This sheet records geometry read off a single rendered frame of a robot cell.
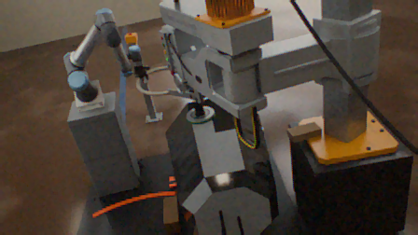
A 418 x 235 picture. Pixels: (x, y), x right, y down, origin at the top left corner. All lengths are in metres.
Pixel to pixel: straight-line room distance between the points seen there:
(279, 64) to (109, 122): 1.73
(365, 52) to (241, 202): 1.09
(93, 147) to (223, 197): 1.54
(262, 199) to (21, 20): 8.02
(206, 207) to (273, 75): 0.87
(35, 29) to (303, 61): 8.01
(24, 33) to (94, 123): 6.50
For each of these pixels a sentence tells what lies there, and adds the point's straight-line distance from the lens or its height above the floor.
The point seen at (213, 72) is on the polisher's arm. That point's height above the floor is 1.36.
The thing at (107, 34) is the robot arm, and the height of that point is 1.54.
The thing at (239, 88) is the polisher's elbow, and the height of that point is 1.35.
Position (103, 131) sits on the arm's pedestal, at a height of 0.68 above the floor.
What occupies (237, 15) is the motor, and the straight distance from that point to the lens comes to 1.87.
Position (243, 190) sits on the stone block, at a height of 0.74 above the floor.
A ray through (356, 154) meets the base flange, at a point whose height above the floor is 0.78.
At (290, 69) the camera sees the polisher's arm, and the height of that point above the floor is 1.38.
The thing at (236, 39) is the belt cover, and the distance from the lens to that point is 1.82.
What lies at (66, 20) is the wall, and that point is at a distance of 9.40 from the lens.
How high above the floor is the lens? 2.24
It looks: 30 degrees down
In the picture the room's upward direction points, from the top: 11 degrees counter-clockwise
